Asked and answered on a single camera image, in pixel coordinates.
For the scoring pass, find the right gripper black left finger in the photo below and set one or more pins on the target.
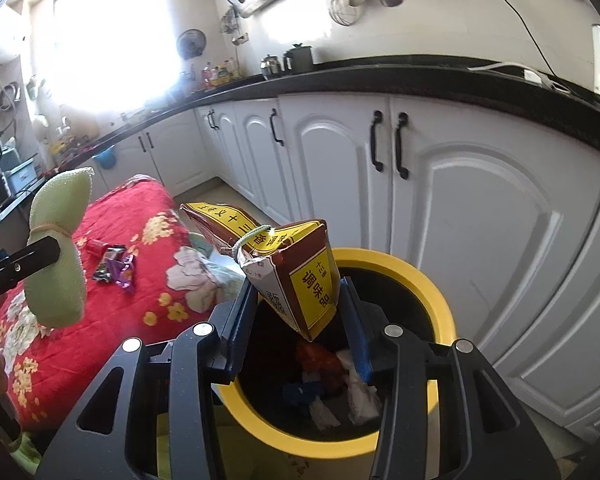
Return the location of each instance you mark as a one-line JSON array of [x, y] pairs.
[[232, 321]]

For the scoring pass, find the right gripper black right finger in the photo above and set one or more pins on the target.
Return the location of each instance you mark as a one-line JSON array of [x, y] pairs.
[[368, 331]]

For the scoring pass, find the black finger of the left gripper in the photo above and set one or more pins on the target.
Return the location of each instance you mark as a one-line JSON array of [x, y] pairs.
[[28, 261]]

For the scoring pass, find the red plastic bag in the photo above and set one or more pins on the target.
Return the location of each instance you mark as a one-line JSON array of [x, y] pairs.
[[316, 360]]

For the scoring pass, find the yellow brown seasoning box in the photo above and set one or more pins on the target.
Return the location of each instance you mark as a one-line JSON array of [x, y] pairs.
[[292, 267]]

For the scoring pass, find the green sponge cloth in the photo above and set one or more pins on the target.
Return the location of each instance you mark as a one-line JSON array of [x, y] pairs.
[[56, 294]]

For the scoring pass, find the blue rubber glove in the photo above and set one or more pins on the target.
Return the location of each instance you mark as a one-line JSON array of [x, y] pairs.
[[302, 394]]

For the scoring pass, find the yellow rimmed trash bin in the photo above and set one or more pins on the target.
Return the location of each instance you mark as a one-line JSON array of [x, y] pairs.
[[411, 398]]

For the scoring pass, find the white crumpled tissue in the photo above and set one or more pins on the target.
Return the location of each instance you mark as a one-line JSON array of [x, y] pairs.
[[358, 405]]

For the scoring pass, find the red floral tablecloth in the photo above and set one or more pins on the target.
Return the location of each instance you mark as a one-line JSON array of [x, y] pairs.
[[174, 286]]

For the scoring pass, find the brown candy bar wrapper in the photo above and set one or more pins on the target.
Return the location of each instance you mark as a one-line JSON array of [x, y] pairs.
[[102, 273]]

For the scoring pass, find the purple snack wrapper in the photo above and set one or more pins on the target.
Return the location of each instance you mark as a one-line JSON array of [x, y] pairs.
[[122, 272]]

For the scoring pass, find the blue hanging basket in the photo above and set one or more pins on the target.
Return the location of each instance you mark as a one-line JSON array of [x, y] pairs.
[[106, 159]]

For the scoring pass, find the condiment bottles group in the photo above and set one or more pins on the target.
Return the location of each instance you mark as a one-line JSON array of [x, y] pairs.
[[218, 75]]

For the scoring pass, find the steel kettle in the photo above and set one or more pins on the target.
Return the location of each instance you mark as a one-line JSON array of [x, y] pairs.
[[270, 67]]

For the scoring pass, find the black curved countertop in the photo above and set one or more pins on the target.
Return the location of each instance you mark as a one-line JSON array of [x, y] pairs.
[[574, 111]]

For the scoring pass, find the black cabinet handle right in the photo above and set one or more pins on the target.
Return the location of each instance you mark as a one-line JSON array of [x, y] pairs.
[[402, 170]]

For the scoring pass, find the black cabinet handle left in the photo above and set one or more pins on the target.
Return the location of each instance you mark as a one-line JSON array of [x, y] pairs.
[[378, 118]]

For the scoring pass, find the round wall fan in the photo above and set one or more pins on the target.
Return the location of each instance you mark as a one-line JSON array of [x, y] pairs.
[[191, 44]]

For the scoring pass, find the wire mesh skimmer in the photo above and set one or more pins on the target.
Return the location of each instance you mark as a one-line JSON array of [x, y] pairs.
[[342, 13]]

